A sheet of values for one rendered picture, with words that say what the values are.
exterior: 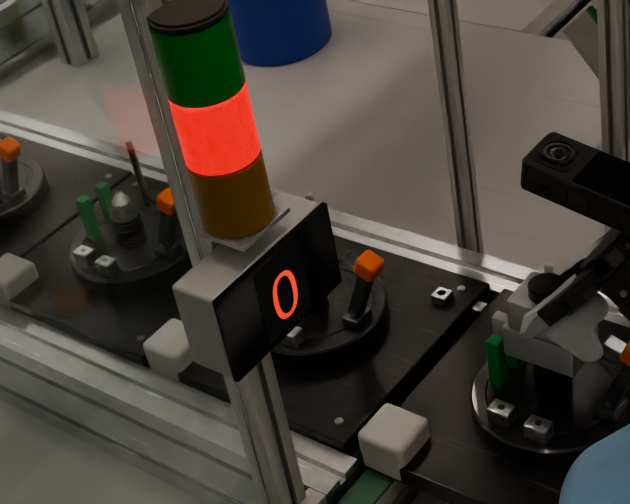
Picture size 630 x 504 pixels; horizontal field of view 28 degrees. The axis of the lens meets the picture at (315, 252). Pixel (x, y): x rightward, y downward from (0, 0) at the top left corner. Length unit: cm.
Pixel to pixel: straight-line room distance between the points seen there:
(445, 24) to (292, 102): 64
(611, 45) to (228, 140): 42
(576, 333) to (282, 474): 26
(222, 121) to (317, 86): 103
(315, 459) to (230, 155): 37
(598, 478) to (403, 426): 65
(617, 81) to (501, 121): 57
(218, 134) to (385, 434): 36
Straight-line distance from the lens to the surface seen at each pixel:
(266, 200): 82
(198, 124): 78
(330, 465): 107
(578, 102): 169
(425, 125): 167
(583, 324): 95
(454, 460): 105
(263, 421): 97
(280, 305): 86
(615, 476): 40
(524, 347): 102
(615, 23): 108
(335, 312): 117
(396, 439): 104
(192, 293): 82
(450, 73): 119
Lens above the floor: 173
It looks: 36 degrees down
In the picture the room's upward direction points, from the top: 12 degrees counter-clockwise
